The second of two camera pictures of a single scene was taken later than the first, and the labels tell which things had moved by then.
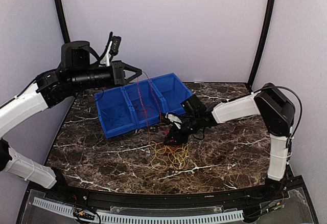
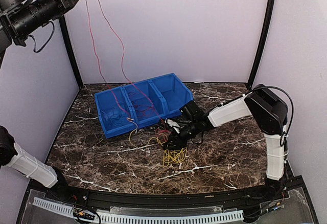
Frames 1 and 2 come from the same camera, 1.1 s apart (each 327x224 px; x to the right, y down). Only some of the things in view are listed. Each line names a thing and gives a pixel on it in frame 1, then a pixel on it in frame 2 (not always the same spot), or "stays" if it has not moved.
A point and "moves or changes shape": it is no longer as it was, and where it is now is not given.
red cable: (143, 103) -> (123, 59)
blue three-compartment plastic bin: (129, 107) stays
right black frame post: (273, 1) stays
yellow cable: (177, 157) moves or changes shape
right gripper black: (180, 138) stays
